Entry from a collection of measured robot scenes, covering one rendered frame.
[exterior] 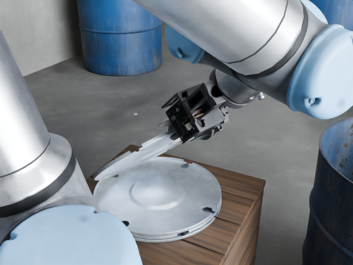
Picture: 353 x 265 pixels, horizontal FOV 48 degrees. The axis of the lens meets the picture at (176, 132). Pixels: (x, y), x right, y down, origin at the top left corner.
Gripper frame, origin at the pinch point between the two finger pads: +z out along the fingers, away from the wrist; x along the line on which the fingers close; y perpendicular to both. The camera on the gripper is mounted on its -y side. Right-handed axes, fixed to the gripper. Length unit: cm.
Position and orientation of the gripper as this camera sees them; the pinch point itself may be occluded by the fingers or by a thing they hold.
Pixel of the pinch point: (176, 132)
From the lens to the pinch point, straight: 74.6
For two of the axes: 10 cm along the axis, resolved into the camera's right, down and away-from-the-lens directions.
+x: 5.0, 8.6, -1.2
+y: -7.1, 3.3, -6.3
